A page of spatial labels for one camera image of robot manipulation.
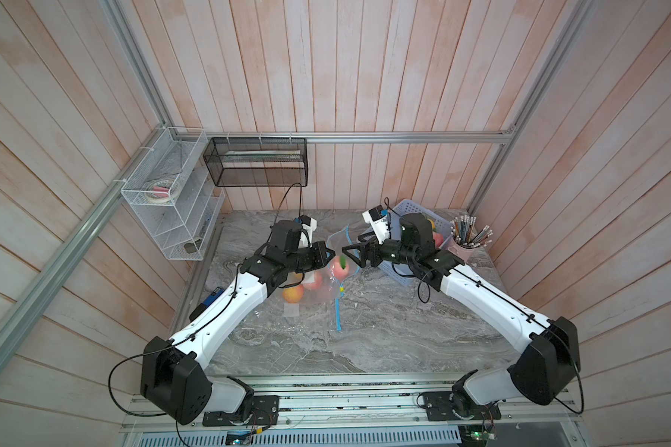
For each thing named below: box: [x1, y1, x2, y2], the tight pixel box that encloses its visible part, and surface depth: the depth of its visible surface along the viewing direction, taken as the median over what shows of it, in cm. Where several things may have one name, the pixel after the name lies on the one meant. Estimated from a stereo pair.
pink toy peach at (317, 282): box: [301, 270, 323, 290], surface depth 90 cm
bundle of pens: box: [450, 214, 493, 248], surface depth 100 cm
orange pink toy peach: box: [282, 284, 304, 304], surface depth 91 cm
